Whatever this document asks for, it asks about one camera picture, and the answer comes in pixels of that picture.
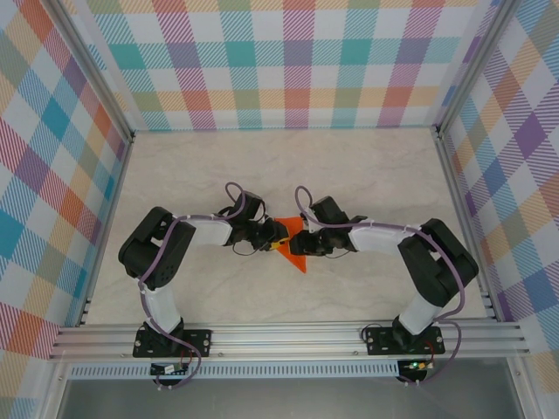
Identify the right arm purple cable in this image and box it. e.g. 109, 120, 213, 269
294, 186, 465, 388

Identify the aluminium side rail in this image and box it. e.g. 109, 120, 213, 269
74, 133, 135, 327
431, 128, 500, 323

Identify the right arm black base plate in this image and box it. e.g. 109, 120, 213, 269
364, 326, 446, 357

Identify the aluminium corner post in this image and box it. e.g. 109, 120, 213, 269
45, 0, 135, 141
435, 0, 523, 136

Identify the orange cloth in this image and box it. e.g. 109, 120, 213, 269
276, 215, 310, 274

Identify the grey metal sheet panel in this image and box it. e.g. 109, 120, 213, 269
56, 377, 525, 419

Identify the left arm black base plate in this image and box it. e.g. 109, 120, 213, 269
133, 327, 214, 360

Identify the slotted grey cable duct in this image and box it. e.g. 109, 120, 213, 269
69, 364, 401, 380

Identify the aluminium front rail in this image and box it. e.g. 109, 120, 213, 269
47, 320, 532, 361

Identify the black circuit board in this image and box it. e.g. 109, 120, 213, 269
149, 362, 190, 377

